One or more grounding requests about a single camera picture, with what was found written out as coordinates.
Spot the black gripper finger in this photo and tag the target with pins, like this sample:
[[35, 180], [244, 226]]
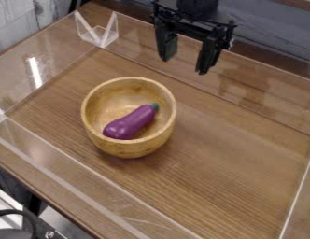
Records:
[[167, 38], [208, 54]]

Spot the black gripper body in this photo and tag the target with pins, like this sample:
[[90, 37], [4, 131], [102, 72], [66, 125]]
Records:
[[195, 18]]

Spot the purple toy eggplant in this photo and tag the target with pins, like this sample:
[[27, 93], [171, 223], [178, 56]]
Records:
[[124, 127]]

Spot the brown wooden bowl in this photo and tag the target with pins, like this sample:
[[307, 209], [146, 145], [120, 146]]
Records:
[[115, 98]]

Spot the clear acrylic corner bracket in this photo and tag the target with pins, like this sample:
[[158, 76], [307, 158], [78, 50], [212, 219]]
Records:
[[99, 36]]

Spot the clear acrylic tray wall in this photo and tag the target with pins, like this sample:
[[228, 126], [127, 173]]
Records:
[[116, 198]]

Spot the black metal table bracket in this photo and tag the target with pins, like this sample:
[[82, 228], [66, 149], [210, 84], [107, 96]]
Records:
[[44, 231]]

